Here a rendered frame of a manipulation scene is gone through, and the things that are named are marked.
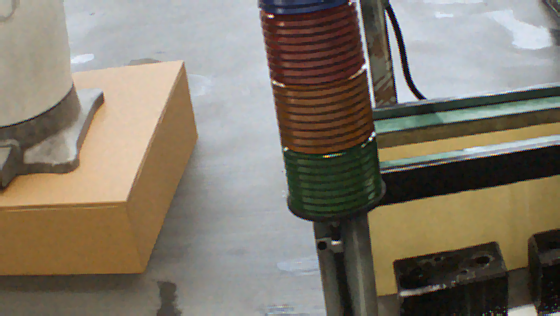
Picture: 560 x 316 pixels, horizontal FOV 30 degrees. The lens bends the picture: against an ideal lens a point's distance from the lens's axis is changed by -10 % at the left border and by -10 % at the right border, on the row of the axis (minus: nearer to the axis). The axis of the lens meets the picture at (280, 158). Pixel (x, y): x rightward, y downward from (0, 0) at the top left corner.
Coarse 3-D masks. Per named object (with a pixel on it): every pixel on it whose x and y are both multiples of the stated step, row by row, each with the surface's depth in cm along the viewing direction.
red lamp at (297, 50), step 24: (264, 24) 68; (288, 24) 66; (312, 24) 66; (336, 24) 66; (288, 48) 67; (312, 48) 67; (336, 48) 67; (360, 48) 68; (288, 72) 68; (312, 72) 67; (336, 72) 67
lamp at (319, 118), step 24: (360, 72) 69; (288, 96) 69; (312, 96) 68; (336, 96) 68; (360, 96) 69; (288, 120) 70; (312, 120) 69; (336, 120) 69; (360, 120) 70; (288, 144) 71; (312, 144) 69; (336, 144) 69
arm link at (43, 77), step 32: (0, 0) 111; (32, 0) 113; (0, 32) 112; (32, 32) 114; (64, 32) 119; (0, 64) 113; (32, 64) 115; (64, 64) 120; (0, 96) 115; (32, 96) 117; (64, 96) 121
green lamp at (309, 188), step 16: (368, 144) 71; (288, 160) 71; (304, 160) 70; (320, 160) 70; (336, 160) 70; (352, 160) 70; (368, 160) 71; (288, 176) 72; (304, 176) 71; (320, 176) 70; (336, 176) 70; (352, 176) 70; (368, 176) 71; (304, 192) 71; (320, 192) 71; (336, 192) 71; (352, 192) 71; (368, 192) 71; (304, 208) 72; (320, 208) 71; (336, 208) 71; (352, 208) 71
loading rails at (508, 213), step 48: (480, 96) 110; (528, 96) 110; (384, 144) 109; (432, 144) 109; (480, 144) 109; (528, 144) 100; (432, 192) 100; (480, 192) 100; (528, 192) 100; (384, 240) 102; (432, 240) 102; (480, 240) 102; (384, 288) 104
